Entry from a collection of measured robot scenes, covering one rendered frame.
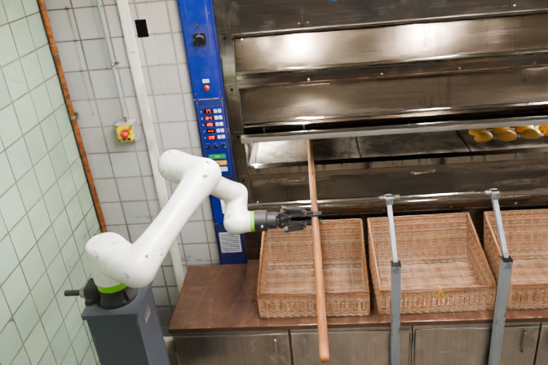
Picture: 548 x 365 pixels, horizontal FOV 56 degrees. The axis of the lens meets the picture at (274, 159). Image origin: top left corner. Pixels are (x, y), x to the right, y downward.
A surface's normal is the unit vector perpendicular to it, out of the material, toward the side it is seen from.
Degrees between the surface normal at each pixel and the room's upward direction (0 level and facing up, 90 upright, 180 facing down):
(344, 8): 90
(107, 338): 90
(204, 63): 90
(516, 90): 70
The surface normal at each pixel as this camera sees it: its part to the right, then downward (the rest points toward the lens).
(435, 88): -0.08, 0.10
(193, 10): -0.05, 0.43
